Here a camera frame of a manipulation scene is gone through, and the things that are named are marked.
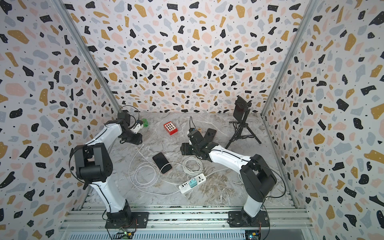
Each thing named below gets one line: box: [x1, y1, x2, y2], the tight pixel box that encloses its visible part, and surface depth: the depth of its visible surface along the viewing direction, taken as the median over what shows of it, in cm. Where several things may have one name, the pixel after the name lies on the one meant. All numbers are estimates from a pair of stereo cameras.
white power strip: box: [179, 173, 207, 194], surface depth 85 cm
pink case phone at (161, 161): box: [152, 152, 173, 174], surface depth 94 cm
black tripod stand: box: [225, 121, 262, 150], surface depth 102 cm
